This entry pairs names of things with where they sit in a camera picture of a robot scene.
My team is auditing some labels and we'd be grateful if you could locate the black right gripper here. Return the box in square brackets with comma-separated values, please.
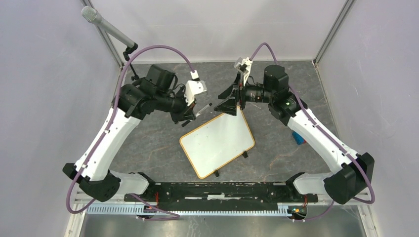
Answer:
[214, 71, 275, 116]

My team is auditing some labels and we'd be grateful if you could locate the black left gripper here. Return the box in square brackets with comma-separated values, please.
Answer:
[155, 85, 197, 124]

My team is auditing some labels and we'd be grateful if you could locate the yellow framed whiteboard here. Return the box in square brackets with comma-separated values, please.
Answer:
[179, 109, 255, 179]

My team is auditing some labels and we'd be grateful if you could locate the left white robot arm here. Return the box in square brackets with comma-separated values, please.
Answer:
[63, 64, 206, 202]

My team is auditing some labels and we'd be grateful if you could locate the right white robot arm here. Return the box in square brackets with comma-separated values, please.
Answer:
[215, 63, 376, 204]

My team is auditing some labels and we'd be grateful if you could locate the blue red whiteboard eraser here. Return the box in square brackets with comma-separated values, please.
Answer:
[292, 131, 306, 145]

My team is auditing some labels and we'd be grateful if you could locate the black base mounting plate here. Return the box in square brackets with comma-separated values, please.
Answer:
[139, 182, 319, 211]

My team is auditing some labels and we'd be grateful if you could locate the black microphone stand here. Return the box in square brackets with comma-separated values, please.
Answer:
[123, 43, 142, 82]

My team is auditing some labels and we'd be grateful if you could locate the grey microphone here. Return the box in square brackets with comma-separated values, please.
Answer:
[81, 6, 137, 48]

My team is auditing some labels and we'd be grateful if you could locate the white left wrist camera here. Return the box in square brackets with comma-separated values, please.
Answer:
[184, 70, 208, 106]

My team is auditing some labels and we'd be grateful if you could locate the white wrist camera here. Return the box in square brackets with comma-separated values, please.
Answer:
[234, 57, 253, 86]
[184, 70, 208, 106]

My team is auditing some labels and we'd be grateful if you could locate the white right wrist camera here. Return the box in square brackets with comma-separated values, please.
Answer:
[234, 57, 253, 86]

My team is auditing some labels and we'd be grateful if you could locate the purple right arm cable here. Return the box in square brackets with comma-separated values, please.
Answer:
[249, 42, 376, 222]

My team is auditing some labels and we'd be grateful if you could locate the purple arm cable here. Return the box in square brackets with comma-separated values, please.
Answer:
[249, 42, 376, 222]
[66, 45, 197, 222]

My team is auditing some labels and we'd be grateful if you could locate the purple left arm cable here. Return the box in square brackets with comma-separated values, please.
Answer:
[66, 45, 197, 222]

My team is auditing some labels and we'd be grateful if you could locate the slotted cable duct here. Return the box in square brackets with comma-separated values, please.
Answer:
[85, 204, 291, 217]

